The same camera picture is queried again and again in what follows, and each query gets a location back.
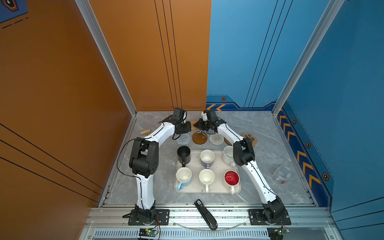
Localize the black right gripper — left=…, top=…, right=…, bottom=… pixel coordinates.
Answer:
left=193, top=119, right=212, bottom=132

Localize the clear glass round coaster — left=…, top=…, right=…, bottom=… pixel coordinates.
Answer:
left=176, top=134, right=191, bottom=146

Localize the black mug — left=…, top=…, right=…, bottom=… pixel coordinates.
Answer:
left=177, top=146, right=191, bottom=167

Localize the woven rattan round coaster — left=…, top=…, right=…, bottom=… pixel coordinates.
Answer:
left=190, top=120, right=198, bottom=131

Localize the dark brown round wooden coaster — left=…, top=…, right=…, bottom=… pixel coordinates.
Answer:
left=224, top=138, right=233, bottom=146

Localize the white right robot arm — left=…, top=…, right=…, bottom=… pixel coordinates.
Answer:
left=195, top=110, right=288, bottom=225

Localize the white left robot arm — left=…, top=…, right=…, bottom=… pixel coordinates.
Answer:
left=129, top=108, right=191, bottom=224

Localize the glossy brown round coaster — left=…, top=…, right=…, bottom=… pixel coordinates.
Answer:
left=192, top=131, right=208, bottom=145

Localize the white woven round coaster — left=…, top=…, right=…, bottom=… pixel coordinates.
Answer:
left=210, top=134, right=225, bottom=146

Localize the cork paw print coaster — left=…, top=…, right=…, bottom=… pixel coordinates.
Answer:
left=241, top=133, right=258, bottom=148

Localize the clear glass cup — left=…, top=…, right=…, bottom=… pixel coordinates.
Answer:
left=272, top=166, right=292, bottom=185

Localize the purple mug white inside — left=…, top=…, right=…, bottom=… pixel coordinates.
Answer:
left=200, top=150, right=215, bottom=169

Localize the small wooden mallet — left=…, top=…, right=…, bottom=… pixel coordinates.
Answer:
left=140, top=129, right=151, bottom=136

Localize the white mug back right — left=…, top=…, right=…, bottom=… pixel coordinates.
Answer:
left=222, top=146, right=236, bottom=168

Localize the beige serving tray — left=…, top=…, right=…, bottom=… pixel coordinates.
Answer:
left=174, top=150, right=242, bottom=195

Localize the light blue mug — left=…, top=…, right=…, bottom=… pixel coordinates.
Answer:
left=176, top=167, right=192, bottom=191

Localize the white mug front middle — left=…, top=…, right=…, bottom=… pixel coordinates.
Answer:
left=199, top=169, right=215, bottom=193

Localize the black handheld scanner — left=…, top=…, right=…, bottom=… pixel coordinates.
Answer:
left=194, top=199, right=218, bottom=231

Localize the green circuit board left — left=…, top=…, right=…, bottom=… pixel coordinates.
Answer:
left=139, top=228, right=159, bottom=239

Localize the circuit board right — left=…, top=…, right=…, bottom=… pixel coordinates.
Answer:
left=267, top=228, right=291, bottom=240

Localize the red mug white handle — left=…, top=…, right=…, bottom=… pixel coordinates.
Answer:
left=223, top=171, right=240, bottom=195

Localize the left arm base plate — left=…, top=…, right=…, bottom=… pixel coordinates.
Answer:
left=128, top=209, right=170, bottom=226

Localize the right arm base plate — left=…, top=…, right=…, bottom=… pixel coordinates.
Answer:
left=248, top=209, right=292, bottom=226

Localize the aluminium front rail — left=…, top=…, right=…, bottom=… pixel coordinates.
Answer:
left=85, top=205, right=336, bottom=229

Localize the aluminium corner post left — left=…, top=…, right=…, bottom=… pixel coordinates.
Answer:
left=75, top=0, right=137, bottom=117

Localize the aluminium corner post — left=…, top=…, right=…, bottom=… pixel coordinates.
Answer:
left=272, top=0, right=345, bottom=117
left=75, top=0, right=137, bottom=117

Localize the aluminium corner post right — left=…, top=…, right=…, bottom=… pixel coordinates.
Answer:
left=272, top=0, right=345, bottom=117

